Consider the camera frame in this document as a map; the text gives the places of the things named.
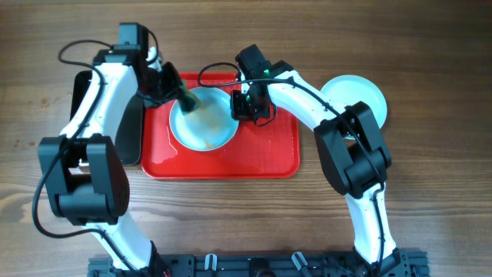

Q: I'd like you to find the green yellow sponge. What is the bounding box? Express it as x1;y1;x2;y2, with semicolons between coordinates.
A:
177;81;201;115

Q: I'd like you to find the light blue plate top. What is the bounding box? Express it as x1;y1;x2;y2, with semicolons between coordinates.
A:
168;87;239;152

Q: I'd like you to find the light blue plate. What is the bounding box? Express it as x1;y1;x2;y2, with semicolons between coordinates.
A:
168;87;239;152
321;75;387;128

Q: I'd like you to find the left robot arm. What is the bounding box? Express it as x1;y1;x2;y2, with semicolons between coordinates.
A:
32;23;197;276

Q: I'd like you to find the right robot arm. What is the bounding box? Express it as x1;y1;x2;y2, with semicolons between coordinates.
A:
231;45;397;275

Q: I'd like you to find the red plastic tray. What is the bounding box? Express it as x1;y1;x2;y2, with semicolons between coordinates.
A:
141;72;301;180

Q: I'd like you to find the black rectangular basin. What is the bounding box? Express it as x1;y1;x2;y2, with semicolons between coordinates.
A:
70;70;145;166

